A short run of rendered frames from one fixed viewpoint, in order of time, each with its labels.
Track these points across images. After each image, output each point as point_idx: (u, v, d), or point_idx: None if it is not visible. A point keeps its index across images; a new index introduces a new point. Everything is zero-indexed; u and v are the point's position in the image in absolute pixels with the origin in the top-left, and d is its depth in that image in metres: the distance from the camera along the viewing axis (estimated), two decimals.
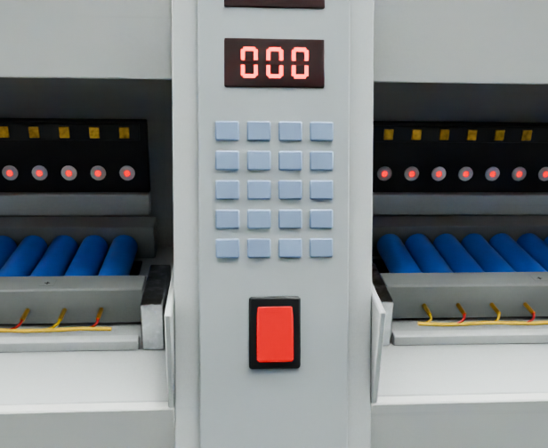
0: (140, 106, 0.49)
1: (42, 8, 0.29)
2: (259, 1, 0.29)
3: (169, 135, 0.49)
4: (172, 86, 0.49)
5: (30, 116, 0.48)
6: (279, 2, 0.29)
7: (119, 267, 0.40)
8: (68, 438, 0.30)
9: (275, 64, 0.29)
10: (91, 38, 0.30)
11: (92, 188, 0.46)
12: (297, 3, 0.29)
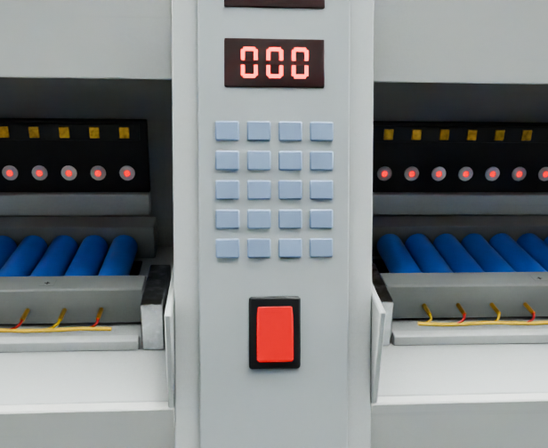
0: (140, 106, 0.49)
1: (42, 8, 0.29)
2: (259, 1, 0.29)
3: (169, 135, 0.49)
4: (172, 86, 0.49)
5: (30, 116, 0.48)
6: (279, 2, 0.29)
7: (119, 267, 0.40)
8: (68, 438, 0.30)
9: (275, 64, 0.29)
10: (91, 38, 0.30)
11: (92, 188, 0.46)
12: (297, 3, 0.29)
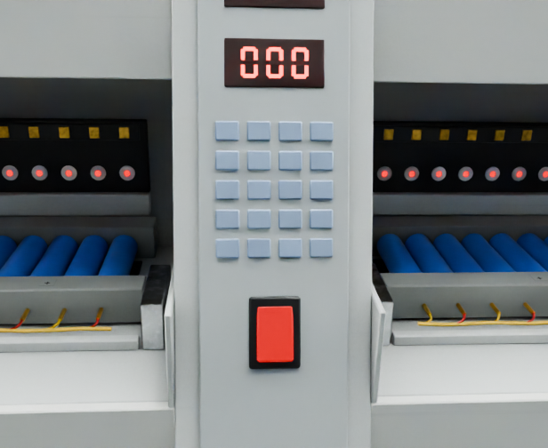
0: (140, 106, 0.49)
1: (42, 8, 0.29)
2: (259, 1, 0.29)
3: (169, 135, 0.49)
4: (172, 86, 0.49)
5: (30, 116, 0.48)
6: (279, 2, 0.29)
7: (119, 267, 0.40)
8: (68, 438, 0.30)
9: (275, 64, 0.29)
10: (91, 38, 0.30)
11: (92, 188, 0.46)
12: (297, 3, 0.29)
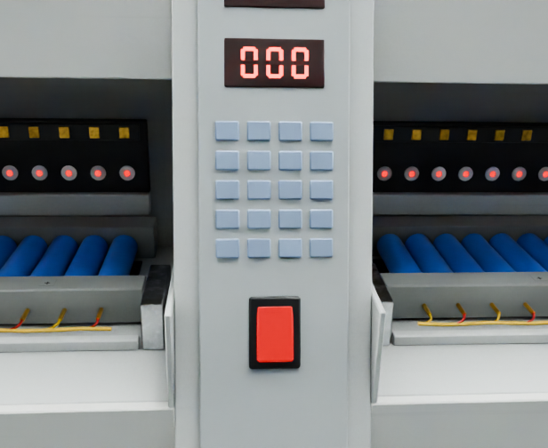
0: (140, 106, 0.49)
1: (42, 8, 0.29)
2: (259, 1, 0.29)
3: (169, 135, 0.49)
4: (172, 86, 0.49)
5: (30, 116, 0.48)
6: (279, 2, 0.29)
7: (119, 267, 0.40)
8: (68, 438, 0.30)
9: (275, 64, 0.29)
10: (91, 38, 0.30)
11: (92, 188, 0.46)
12: (297, 3, 0.29)
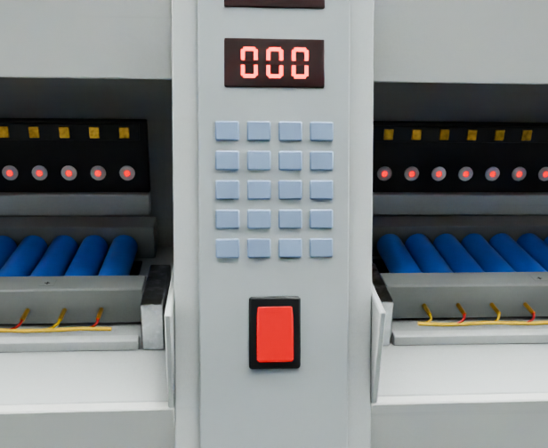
0: (140, 106, 0.49)
1: (42, 8, 0.29)
2: (259, 1, 0.29)
3: (169, 135, 0.49)
4: (172, 86, 0.49)
5: (30, 116, 0.48)
6: (279, 2, 0.29)
7: (119, 267, 0.40)
8: (68, 438, 0.30)
9: (275, 64, 0.29)
10: (91, 38, 0.30)
11: (92, 188, 0.46)
12: (297, 3, 0.29)
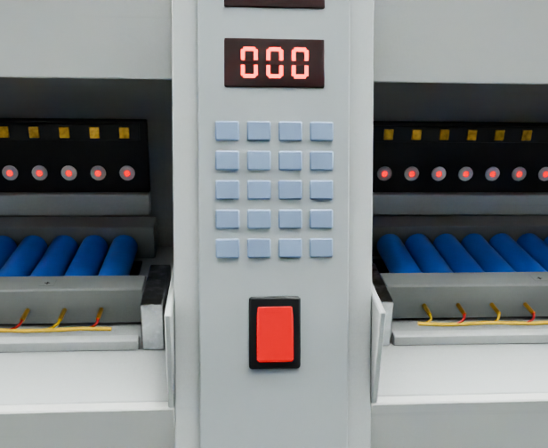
0: (140, 106, 0.49)
1: (42, 8, 0.29)
2: (259, 1, 0.29)
3: (169, 135, 0.49)
4: (172, 86, 0.49)
5: (30, 116, 0.48)
6: (279, 2, 0.29)
7: (119, 267, 0.40)
8: (68, 438, 0.30)
9: (275, 64, 0.29)
10: (91, 38, 0.30)
11: (92, 188, 0.46)
12: (297, 3, 0.29)
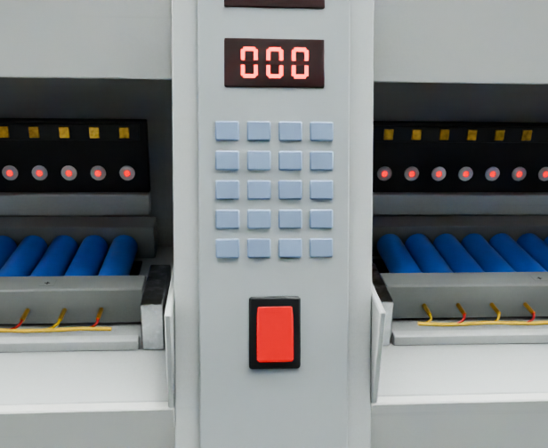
0: (140, 106, 0.49)
1: (42, 8, 0.29)
2: (259, 1, 0.29)
3: (169, 135, 0.49)
4: (172, 86, 0.49)
5: (30, 116, 0.48)
6: (279, 2, 0.29)
7: (119, 267, 0.40)
8: (68, 438, 0.30)
9: (275, 64, 0.29)
10: (91, 38, 0.30)
11: (92, 188, 0.46)
12: (297, 3, 0.29)
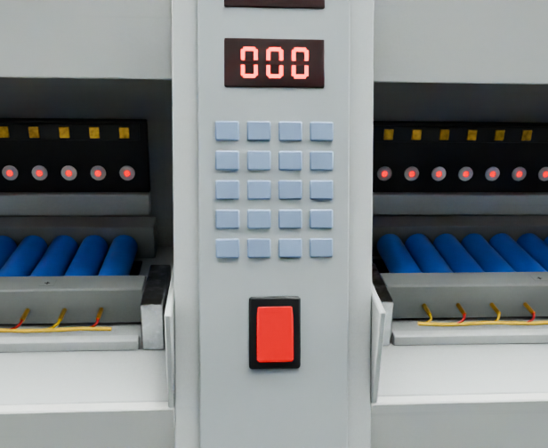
0: (140, 106, 0.49)
1: (42, 8, 0.29)
2: (259, 1, 0.29)
3: (169, 135, 0.49)
4: (172, 86, 0.49)
5: (30, 116, 0.48)
6: (279, 2, 0.29)
7: (119, 267, 0.40)
8: (68, 438, 0.30)
9: (275, 64, 0.29)
10: (91, 38, 0.30)
11: (92, 188, 0.46)
12: (297, 3, 0.29)
